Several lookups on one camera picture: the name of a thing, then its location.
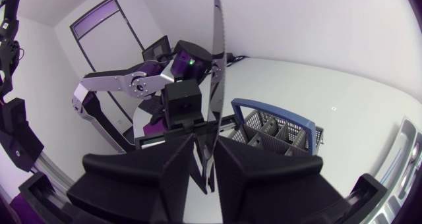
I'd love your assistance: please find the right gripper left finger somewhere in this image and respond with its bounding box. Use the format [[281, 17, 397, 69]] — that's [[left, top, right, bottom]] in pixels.
[[67, 133, 195, 224]]

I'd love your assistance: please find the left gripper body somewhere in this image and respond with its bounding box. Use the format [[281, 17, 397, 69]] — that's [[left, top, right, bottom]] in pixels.
[[135, 115, 241, 150]]

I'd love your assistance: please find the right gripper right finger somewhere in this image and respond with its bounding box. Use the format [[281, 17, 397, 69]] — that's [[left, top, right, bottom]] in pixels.
[[213, 136, 347, 224]]

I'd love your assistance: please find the steel knife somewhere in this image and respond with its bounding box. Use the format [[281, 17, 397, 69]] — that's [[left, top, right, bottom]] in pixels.
[[202, 0, 228, 194]]

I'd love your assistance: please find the grey cutlery basket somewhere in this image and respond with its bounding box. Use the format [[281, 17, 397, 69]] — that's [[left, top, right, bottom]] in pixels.
[[227, 98, 324, 157]]

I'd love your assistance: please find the grey cutlery tray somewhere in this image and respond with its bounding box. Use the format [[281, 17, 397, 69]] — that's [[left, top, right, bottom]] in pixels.
[[367, 117, 422, 224]]

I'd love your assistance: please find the dark screen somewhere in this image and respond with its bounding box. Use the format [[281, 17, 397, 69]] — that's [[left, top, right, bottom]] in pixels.
[[142, 35, 171, 63]]

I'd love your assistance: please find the steel spoon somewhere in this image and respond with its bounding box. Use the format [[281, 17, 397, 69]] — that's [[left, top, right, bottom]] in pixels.
[[398, 141, 422, 200]]

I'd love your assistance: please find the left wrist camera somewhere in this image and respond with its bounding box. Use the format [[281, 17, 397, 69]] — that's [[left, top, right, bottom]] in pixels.
[[163, 79, 204, 132]]

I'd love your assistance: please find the black cable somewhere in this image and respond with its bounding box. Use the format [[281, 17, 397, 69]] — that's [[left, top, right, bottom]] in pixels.
[[226, 52, 249, 68]]

